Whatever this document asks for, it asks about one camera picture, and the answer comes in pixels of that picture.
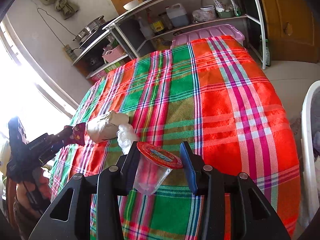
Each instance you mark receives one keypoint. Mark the white round trash bin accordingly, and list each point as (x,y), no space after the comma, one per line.
(310,126)

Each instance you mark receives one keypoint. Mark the pink plastic basket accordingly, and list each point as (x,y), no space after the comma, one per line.
(111,54)

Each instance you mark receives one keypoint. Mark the clear cup red lid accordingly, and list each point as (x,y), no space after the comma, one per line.
(154,166)

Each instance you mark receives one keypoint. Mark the clear plastic bag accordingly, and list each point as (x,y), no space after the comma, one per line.
(125,137)

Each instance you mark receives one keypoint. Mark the white power strip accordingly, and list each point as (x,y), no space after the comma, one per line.
(69,52)

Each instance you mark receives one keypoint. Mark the steel steamer pot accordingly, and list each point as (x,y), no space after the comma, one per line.
(89,29)

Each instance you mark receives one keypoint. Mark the white metal shelf rack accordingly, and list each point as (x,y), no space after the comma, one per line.
(132,31)

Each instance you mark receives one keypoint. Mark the red green plaid tablecloth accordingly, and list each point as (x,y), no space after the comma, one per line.
(210,93)

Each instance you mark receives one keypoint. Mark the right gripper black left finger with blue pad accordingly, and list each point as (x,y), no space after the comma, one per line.
(69,215)

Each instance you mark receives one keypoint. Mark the dark sauce bottle yellow label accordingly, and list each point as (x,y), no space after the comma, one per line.
(156,24)

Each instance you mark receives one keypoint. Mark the pink lid storage box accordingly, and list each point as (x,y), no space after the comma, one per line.
(218,30)

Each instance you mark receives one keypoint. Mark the beige paper bag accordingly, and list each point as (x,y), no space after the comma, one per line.
(104,127)

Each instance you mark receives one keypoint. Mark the green glass bottle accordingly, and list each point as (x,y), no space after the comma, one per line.
(268,54)

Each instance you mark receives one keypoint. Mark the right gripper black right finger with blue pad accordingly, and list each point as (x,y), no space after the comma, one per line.
(252,215)

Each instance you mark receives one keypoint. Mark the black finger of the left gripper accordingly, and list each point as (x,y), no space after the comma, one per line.
(51,152)
(61,136)

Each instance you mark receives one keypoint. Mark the white bowl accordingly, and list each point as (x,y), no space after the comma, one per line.
(131,5)

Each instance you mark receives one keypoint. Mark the clear oil jug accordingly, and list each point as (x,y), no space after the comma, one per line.
(178,15)

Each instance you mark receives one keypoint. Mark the purple milk carton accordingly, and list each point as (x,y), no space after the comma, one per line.
(78,135)

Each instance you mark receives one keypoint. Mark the person's left hand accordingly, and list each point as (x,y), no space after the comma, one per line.
(21,194)

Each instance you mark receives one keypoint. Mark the wooden door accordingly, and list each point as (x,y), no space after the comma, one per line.
(292,30)

